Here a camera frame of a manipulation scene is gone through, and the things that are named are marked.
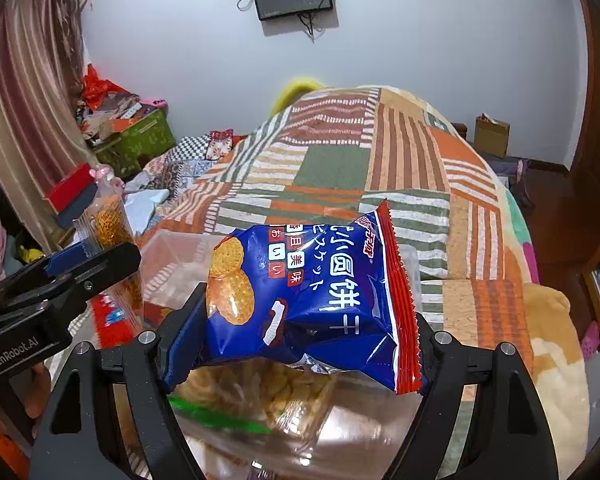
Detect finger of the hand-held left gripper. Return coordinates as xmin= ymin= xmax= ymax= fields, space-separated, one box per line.
xmin=0 ymin=245 xmax=100 ymax=307
xmin=0 ymin=242 xmax=144 ymax=332

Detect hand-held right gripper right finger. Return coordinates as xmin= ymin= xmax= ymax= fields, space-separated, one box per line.
xmin=412 ymin=310 xmax=552 ymax=480

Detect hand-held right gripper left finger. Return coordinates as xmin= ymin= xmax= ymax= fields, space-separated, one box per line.
xmin=29 ymin=282 xmax=217 ymax=480

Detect clear packet orange fried snacks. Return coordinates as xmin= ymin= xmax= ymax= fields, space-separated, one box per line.
xmin=72 ymin=179 xmax=147 ymax=322

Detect clear plastic zip bag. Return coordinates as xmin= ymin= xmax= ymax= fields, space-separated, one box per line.
xmin=139 ymin=229 xmax=433 ymax=480

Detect clear packet golden crackers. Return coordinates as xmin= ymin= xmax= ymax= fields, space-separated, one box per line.
xmin=179 ymin=359 xmax=337 ymax=437

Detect blue biscuit packet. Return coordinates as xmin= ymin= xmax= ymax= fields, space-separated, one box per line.
xmin=160 ymin=199 xmax=431 ymax=397

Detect person's left hand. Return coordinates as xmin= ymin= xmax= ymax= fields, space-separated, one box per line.
xmin=24 ymin=362 xmax=52 ymax=421

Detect red snack packet white label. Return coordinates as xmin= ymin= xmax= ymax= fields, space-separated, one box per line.
xmin=91 ymin=294 xmax=147 ymax=342

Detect pale blue cloth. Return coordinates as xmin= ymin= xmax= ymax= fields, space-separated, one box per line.
xmin=122 ymin=187 xmax=172 ymax=237

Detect red box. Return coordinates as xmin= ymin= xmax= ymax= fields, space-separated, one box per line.
xmin=47 ymin=162 xmax=99 ymax=214

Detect cream fleece blanket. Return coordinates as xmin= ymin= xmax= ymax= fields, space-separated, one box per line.
xmin=499 ymin=179 xmax=594 ymax=480

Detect green storage box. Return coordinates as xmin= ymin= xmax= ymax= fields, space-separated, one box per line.
xmin=87 ymin=107 xmax=177 ymax=182

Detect checked patchwork quilt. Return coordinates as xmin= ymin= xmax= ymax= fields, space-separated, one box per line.
xmin=124 ymin=128 xmax=237 ymax=197

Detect pile of paper clutter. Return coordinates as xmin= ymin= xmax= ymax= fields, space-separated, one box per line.
xmin=74 ymin=89 xmax=169 ymax=137

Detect striped brown curtain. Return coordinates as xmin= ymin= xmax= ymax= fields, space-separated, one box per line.
xmin=0 ymin=0 xmax=99 ymax=262

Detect red plastic bag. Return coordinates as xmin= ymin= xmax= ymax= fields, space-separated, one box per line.
xmin=81 ymin=63 xmax=132 ymax=112

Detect dark clothes pile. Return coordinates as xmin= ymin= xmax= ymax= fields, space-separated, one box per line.
xmin=494 ymin=157 xmax=537 ymax=212

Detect cardboard box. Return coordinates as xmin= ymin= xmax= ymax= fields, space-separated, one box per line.
xmin=473 ymin=113 xmax=512 ymax=160

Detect yellow hoop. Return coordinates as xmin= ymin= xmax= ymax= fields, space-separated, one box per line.
xmin=272 ymin=77 xmax=327 ymax=112

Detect wooden door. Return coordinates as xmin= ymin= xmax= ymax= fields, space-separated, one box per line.
xmin=569 ymin=0 xmax=600 ymax=272

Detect black monitor cable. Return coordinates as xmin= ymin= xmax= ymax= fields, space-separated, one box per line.
xmin=299 ymin=12 xmax=327 ymax=42

